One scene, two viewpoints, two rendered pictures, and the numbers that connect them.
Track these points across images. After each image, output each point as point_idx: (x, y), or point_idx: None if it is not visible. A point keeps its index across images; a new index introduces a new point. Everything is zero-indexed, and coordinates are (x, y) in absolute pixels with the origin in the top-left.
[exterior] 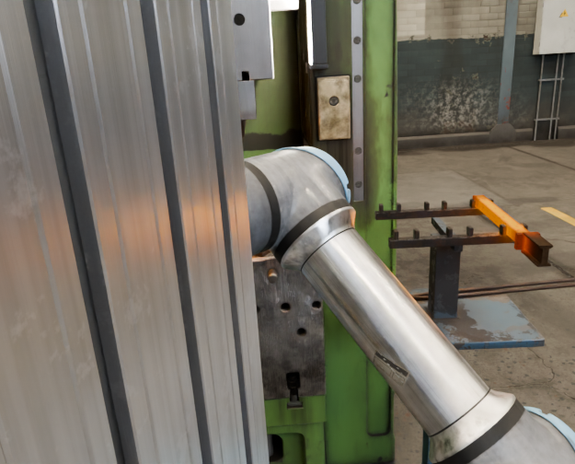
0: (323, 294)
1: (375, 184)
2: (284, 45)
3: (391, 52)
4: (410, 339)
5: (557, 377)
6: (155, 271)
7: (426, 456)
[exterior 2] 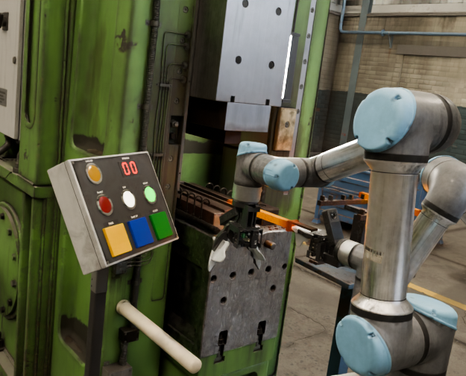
0: None
1: None
2: None
3: (315, 97)
4: None
5: (326, 328)
6: None
7: (335, 368)
